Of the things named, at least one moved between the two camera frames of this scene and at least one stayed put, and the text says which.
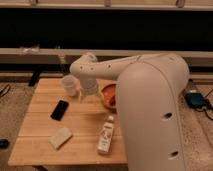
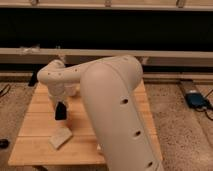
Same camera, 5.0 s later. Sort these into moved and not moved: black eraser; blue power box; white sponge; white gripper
Moved: white gripper
Not moved: white sponge; black eraser; blue power box
